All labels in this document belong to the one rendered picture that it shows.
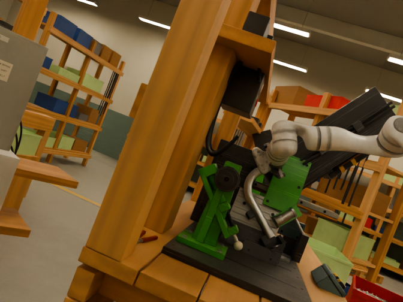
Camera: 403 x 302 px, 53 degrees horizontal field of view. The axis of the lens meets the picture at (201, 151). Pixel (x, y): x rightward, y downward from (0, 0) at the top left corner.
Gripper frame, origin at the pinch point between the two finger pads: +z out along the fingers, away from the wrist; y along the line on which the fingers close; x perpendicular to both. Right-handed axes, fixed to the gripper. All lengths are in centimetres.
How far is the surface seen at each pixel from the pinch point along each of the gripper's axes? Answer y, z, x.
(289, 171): -3.6, 3.0, -5.7
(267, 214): -15.3, 4.9, 7.5
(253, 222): -16.1, 4.8, 13.2
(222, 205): -10.3, -22.0, 23.1
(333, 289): -45.1, -5.2, -0.9
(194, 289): -29, -48, 37
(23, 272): 16, 126, 151
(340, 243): -44, 258, -84
